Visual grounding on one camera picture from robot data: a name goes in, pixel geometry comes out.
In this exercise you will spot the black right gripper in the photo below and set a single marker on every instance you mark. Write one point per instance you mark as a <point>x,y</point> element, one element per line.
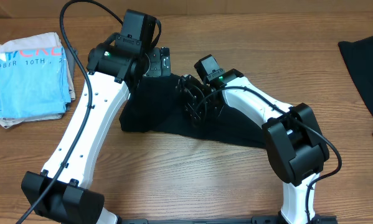
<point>190,106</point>

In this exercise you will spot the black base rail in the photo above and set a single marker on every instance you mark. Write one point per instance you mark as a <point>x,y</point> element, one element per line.
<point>189,221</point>

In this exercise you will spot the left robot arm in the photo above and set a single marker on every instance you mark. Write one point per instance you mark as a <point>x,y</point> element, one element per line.
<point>61,191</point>

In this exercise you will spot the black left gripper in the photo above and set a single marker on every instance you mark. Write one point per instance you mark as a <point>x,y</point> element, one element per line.
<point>159,65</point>

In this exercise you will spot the black t-shirt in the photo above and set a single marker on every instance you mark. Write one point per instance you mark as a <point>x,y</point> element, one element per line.
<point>157,106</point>

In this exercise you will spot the beige folded t-shirt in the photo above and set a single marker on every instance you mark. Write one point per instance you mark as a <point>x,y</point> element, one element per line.
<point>46,40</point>

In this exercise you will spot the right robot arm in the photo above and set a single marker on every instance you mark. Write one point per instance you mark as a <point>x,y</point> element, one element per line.
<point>295,147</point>

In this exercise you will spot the light blue folded t-shirt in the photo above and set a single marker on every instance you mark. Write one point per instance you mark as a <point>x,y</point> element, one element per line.
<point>33,82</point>

